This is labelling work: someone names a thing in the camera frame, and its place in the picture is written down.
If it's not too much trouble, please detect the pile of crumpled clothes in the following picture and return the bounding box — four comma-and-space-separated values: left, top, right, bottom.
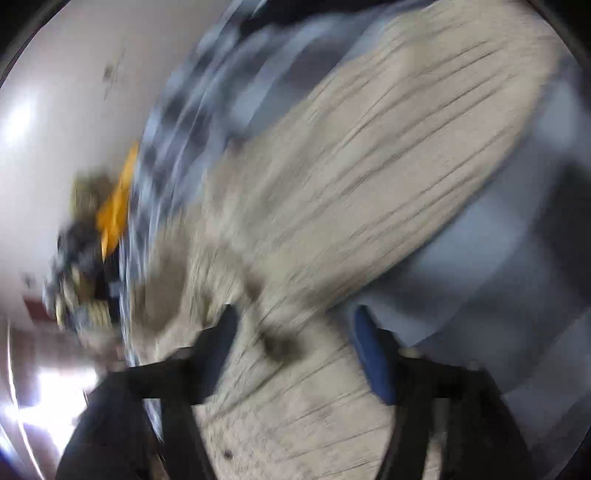
42, 170, 122, 344

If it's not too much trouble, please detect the blue checked bed sheet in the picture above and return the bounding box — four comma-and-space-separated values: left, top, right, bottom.
117, 0, 591, 467

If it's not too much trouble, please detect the cream checked fleece jacket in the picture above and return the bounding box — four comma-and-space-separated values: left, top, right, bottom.
121, 0, 561, 480

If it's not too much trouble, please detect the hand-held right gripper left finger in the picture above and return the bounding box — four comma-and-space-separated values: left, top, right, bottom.
55, 304, 242, 480

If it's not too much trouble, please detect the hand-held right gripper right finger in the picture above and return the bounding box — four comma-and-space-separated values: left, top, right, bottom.
351, 305, 542, 480

